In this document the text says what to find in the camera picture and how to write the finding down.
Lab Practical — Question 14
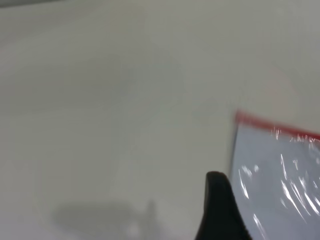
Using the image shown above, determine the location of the white paper stack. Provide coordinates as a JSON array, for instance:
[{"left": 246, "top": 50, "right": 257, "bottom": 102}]
[{"left": 231, "top": 124, "right": 320, "bottom": 240}]

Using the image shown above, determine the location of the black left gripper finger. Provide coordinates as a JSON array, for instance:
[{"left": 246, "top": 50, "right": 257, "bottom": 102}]
[{"left": 194, "top": 171, "right": 252, "bottom": 240}]

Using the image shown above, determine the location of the clear plastic bag red zipper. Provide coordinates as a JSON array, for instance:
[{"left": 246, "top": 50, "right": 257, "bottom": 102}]
[{"left": 229, "top": 109, "right": 320, "bottom": 240}]

